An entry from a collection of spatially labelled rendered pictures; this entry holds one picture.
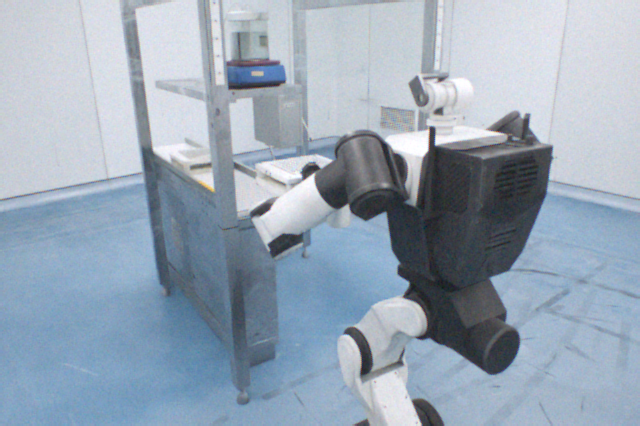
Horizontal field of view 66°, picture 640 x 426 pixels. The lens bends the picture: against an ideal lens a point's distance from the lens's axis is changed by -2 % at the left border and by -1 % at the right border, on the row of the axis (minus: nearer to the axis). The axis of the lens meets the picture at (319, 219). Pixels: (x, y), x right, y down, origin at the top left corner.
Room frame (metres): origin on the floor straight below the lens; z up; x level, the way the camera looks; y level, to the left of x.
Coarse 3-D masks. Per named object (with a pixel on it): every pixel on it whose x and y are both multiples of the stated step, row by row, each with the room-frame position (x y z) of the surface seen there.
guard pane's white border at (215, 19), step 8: (216, 0) 1.69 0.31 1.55; (440, 0) 2.20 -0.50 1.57; (216, 8) 1.68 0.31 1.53; (440, 8) 2.20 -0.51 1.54; (216, 16) 1.68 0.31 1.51; (440, 16) 2.20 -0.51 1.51; (216, 24) 1.68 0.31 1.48; (440, 24) 2.20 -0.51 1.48; (216, 32) 1.68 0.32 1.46; (440, 32) 2.20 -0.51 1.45; (216, 40) 1.68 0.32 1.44; (440, 40) 2.20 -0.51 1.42; (216, 48) 1.68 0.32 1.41; (440, 48) 2.21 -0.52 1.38; (216, 56) 1.68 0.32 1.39; (216, 64) 1.68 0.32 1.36; (216, 72) 1.68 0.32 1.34; (216, 80) 1.67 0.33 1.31; (224, 80) 1.69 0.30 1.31
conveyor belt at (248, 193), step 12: (180, 144) 3.00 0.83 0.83; (168, 156) 2.69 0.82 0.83; (204, 180) 2.20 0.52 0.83; (240, 180) 2.19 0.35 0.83; (252, 180) 2.18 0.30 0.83; (240, 192) 2.00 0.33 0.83; (252, 192) 2.00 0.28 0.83; (264, 192) 2.00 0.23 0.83; (240, 204) 1.85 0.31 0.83; (252, 204) 1.85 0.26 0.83; (240, 216) 1.79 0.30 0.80
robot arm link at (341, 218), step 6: (342, 210) 1.25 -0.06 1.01; (348, 210) 1.26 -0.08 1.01; (330, 216) 1.26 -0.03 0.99; (336, 216) 1.25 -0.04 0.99; (342, 216) 1.25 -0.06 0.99; (348, 216) 1.26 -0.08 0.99; (330, 222) 1.26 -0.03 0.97; (336, 222) 1.25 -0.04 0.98; (342, 222) 1.25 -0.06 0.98; (348, 222) 1.26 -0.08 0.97
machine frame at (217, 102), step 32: (128, 0) 2.49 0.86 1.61; (160, 0) 2.07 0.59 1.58; (128, 32) 2.61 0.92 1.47; (128, 64) 2.63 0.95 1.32; (224, 96) 1.70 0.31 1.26; (224, 128) 1.69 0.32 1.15; (224, 160) 1.69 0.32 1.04; (224, 192) 1.68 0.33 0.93; (160, 224) 2.63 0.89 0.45; (224, 224) 1.68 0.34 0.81; (160, 256) 2.61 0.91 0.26; (224, 256) 1.68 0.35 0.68; (224, 288) 1.71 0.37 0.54
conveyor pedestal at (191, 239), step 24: (168, 192) 2.66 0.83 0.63; (168, 216) 2.71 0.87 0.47; (192, 216) 2.33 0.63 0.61; (168, 240) 2.77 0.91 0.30; (192, 240) 2.37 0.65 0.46; (216, 240) 2.07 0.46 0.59; (240, 240) 1.92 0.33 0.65; (168, 264) 2.80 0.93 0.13; (192, 264) 2.41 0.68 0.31; (216, 264) 2.09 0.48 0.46; (264, 264) 1.98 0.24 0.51; (192, 288) 2.45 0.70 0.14; (216, 288) 2.12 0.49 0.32; (264, 288) 1.97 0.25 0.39; (216, 312) 2.15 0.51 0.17; (264, 312) 1.97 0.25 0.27; (264, 336) 1.96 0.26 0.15; (264, 360) 1.98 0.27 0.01
